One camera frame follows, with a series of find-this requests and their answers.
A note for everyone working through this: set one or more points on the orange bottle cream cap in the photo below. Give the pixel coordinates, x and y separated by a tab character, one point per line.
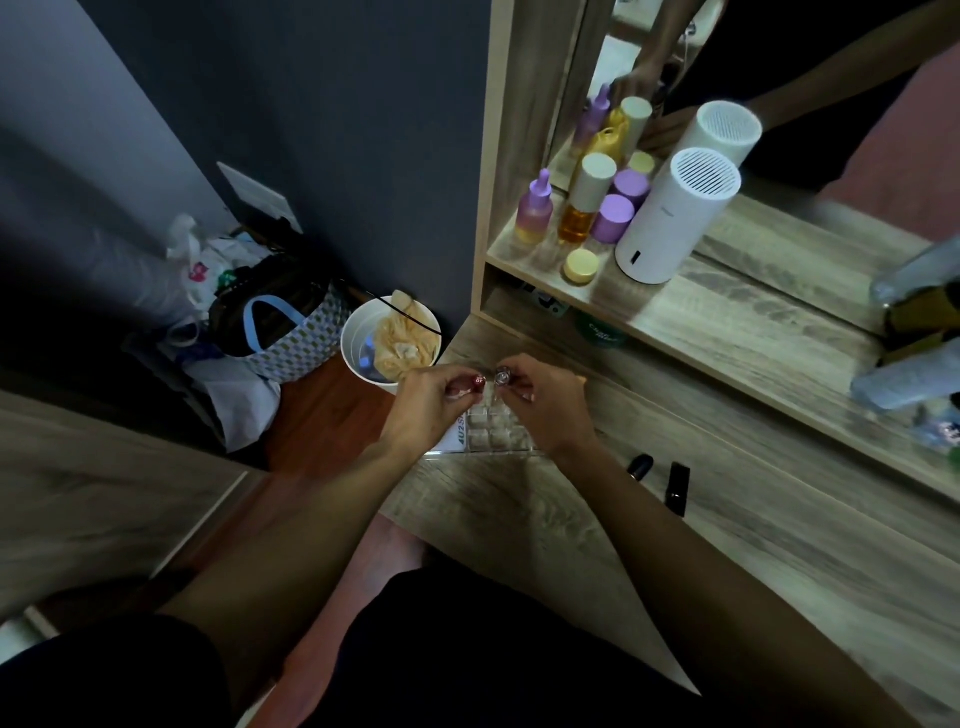
583	202

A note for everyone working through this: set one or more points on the green round container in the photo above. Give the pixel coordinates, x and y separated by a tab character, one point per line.
600	331

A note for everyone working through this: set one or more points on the person's right forearm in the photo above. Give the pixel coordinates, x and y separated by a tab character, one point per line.
697	585

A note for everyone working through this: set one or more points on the yellowish crumpled plastic bag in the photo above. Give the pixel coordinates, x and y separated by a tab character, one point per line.
403	341

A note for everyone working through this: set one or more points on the white waste bin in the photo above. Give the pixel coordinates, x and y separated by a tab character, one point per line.
360	341

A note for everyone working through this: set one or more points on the clear plastic bottle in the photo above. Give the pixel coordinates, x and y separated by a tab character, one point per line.
904	384
919	274

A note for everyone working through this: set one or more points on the clear acrylic organizer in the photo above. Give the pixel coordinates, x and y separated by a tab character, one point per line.
487	431

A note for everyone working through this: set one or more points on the long black lipstick tube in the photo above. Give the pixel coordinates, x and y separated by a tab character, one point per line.
677	489

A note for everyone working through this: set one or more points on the purple lidded jar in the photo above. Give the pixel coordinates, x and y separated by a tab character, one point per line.
613	218

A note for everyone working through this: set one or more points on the purple dropper bottle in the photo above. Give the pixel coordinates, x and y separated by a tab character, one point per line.
534	210

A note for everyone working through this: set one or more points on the person's black shirt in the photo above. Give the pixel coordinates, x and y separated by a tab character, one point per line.
465	652

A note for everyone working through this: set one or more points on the short black lipstick tube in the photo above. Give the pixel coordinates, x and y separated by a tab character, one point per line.
640	467

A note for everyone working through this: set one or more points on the person's right thumb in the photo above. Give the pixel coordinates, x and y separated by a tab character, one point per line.
517	391

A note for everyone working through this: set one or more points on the person's left hand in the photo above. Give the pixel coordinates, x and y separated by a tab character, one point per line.
420	409

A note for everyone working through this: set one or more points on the wooden vanity shelf unit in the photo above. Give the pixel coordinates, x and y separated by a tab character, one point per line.
750	330

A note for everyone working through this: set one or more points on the yellow round jar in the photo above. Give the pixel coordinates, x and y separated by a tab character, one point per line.
581	266

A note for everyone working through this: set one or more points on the white flat board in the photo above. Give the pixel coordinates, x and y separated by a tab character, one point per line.
259	196

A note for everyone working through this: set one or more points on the small printed box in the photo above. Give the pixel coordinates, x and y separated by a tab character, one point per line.
549	301

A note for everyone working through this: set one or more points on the white plastic bag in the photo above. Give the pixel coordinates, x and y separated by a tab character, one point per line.
202	259

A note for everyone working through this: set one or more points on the white crumpled cloth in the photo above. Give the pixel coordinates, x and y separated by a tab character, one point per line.
236	401

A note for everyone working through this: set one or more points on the person's left thumb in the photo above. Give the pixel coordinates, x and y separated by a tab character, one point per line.
461	393

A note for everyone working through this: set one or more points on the white cylindrical humidifier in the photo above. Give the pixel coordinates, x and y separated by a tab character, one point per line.
667	225

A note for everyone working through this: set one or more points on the silver lipstick cap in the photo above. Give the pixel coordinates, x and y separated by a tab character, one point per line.
502	376

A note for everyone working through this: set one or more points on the person's left forearm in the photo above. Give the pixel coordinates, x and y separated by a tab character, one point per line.
300	540

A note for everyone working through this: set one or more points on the vanity mirror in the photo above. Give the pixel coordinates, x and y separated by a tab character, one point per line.
825	112

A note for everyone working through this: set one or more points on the person's leg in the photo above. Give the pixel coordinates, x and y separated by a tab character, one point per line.
352	600

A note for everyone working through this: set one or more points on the person's right hand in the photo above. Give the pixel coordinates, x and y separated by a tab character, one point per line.
555	409

